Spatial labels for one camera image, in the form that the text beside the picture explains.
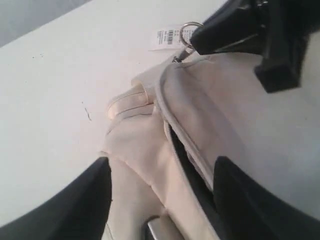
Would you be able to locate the silver metal key ring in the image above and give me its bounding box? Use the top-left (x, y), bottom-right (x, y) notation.
top-left (178, 21), bottom-right (205, 48)

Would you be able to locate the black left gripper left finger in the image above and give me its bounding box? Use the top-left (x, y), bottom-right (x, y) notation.
top-left (0, 157), bottom-right (112, 240)

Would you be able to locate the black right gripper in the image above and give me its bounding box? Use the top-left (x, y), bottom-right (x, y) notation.
top-left (190, 0), bottom-right (320, 93)

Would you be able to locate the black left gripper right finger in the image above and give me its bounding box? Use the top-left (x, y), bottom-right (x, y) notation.
top-left (213, 156), bottom-right (320, 240)

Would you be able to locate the beige fabric duffel bag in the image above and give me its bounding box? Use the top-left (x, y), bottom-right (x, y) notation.
top-left (98, 53), bottom-right (320, 240)

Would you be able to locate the white barcode paper tag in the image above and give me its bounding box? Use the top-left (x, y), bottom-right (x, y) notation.
top-left (149, 24), bottom-right (197, 51)

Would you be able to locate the dark metal zipper slider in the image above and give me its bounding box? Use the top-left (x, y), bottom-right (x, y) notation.
top-left (172, 46), bottom-right (195, 63)

